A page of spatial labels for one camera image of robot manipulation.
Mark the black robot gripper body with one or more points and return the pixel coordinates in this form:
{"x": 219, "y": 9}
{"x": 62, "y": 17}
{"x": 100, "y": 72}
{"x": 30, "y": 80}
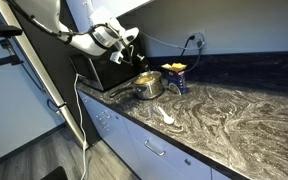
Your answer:
{"x": 132, "y": 55}

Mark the white plastic spoon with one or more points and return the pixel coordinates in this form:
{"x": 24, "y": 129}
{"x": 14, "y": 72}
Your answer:
{"x": 166, "y": 118}

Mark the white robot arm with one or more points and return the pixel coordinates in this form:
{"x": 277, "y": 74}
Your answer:
{"x": 105, "y": 32}

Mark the black steel microwave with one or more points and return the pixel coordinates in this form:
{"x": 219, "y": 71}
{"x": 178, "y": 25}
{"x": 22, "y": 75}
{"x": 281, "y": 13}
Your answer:
{"x": 100, "y": 72}

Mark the blue pasta box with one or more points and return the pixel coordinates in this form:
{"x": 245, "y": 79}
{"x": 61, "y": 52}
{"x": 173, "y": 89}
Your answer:
{"x": 175, "y": 76}

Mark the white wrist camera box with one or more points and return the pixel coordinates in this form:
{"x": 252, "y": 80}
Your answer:
{"x": 116, "y": 57}

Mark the steel saucepan with black handle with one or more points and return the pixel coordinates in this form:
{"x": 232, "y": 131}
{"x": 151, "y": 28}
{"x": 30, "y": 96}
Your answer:
{"x": 146, "y": 86}

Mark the white wall outlet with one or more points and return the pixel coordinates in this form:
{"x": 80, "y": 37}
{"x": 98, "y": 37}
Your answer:
{"x": 198, "y": 40}

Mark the silver drawer handle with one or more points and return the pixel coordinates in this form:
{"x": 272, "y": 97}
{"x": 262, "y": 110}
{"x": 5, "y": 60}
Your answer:
{"x": 153, "y": 149}

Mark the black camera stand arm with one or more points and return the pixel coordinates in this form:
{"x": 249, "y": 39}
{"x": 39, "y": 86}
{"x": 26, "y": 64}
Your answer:
{"x": 9, "y": 31}

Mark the steel refrigerator handle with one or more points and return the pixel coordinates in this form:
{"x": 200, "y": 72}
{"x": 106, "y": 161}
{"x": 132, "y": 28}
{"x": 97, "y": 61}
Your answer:
{"x": 44, "y": 55}

